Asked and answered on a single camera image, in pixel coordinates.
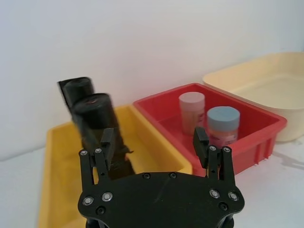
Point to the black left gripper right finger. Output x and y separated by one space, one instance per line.
202 147

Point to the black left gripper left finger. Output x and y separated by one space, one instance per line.
104 156

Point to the jar with blue lid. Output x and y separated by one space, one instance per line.
222 123

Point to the jar with grey lid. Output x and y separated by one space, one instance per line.
191 109

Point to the black bag roll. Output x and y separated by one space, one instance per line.
96 114
79 88

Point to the yellow plastic bin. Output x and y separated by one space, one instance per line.
152 142

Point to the red plastic bin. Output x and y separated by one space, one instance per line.
256 133

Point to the cream plastic bin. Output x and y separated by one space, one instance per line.
268 83

